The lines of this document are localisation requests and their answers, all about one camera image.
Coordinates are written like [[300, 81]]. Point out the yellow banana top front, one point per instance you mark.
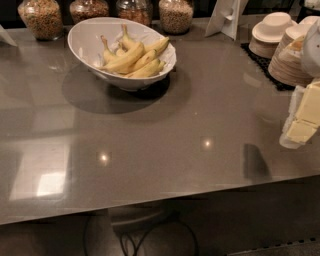
[[126, 60]]

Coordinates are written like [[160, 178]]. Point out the small stack paper bowls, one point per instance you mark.
[[267, 34]]

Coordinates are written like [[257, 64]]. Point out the yellow banana left curved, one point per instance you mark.
[[108, 56]]

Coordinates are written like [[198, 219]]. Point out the glass cereal jar far left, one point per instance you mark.
[[43, 18]]

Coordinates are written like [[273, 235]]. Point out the large stack paper bowls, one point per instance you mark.
[[285, 65]]

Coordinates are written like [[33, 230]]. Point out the glass cereal jar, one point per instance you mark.
[[86, 9], [140, 11], [176, 15], [43, 18]]

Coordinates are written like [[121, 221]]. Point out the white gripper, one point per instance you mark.
[[312, 50]]

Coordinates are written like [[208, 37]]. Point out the white oval bowl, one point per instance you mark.
[[84, 40]]

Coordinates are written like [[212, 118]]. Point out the black rubber mat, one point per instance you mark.
[[263, 64]]

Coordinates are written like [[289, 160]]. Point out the white sign stand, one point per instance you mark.
[[225, 18]]

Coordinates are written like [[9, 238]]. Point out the yellow banana bottom front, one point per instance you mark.
[[151, 69]]

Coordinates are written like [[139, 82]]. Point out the yellow banana back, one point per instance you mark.
[[127, 42]]

